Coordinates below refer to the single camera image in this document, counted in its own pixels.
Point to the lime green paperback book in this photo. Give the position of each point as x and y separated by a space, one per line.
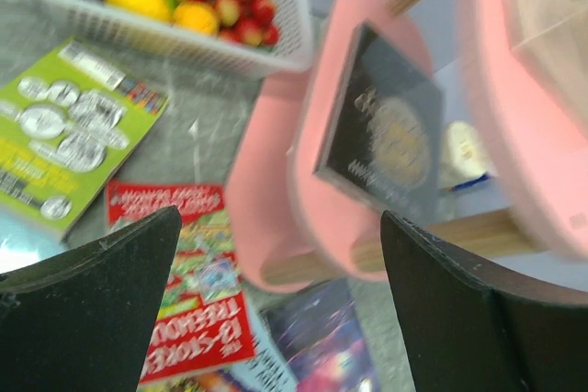
68 122

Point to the blue 143-Storey Treehouse book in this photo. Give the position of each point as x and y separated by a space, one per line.
266 372

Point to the red 13-Storey Treehouse book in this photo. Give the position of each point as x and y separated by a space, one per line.
203 325

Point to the black book on shelf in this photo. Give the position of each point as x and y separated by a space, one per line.
382 145

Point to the white plastic fruit basket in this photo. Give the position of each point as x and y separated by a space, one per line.
94 20

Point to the purple shrink-wrapped Robinson Crusoe book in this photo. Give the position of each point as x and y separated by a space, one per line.
318 333

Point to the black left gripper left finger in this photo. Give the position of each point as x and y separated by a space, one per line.
83 319

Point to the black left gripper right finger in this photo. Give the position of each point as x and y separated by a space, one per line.
469 324

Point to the red strawberries cluster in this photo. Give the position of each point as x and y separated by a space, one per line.
247 22

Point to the pink three-tier wooden shelf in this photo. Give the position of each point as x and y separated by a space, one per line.
292 229

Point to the light blue cat booklet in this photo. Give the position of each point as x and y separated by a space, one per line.
23 246

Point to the orange fruit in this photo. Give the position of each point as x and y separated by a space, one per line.
198 17

